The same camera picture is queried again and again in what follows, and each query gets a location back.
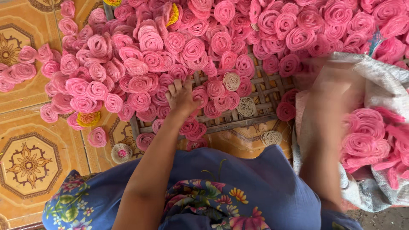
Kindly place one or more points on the person's left hand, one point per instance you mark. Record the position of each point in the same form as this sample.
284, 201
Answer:
181, 100

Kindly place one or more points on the person's right hand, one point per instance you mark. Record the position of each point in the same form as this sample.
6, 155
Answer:
332, 75

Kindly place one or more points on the person's left fingers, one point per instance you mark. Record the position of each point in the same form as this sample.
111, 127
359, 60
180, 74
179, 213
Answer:
179, 87

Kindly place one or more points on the heap of pink spiral crackers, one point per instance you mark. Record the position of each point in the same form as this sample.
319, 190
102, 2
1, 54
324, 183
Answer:
134, 57

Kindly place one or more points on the yellow spiral cracker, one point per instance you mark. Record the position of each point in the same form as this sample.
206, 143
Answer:
174, 14
112, 2
88, 118

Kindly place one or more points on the woven bamboo tray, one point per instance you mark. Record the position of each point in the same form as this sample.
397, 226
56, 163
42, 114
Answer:
265, 91

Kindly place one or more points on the white spiral cracker pink centre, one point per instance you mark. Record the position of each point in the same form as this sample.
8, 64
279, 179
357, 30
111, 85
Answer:
121, 153

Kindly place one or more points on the person's blue floral dress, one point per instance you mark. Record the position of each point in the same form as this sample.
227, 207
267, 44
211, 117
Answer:
255, 191

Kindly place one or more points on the pink crackers inside sack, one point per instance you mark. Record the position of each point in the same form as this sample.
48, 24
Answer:
367, 140

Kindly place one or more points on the white woven sack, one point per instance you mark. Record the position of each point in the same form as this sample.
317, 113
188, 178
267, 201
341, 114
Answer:
380, 76

